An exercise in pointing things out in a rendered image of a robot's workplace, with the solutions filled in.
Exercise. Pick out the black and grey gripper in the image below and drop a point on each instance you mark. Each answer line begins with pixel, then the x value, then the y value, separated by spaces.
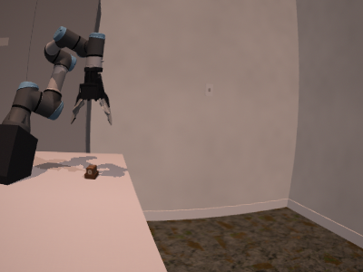
pixel 92 90

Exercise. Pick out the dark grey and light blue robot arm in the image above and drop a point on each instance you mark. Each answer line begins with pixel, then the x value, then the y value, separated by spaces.
pixel 48 103

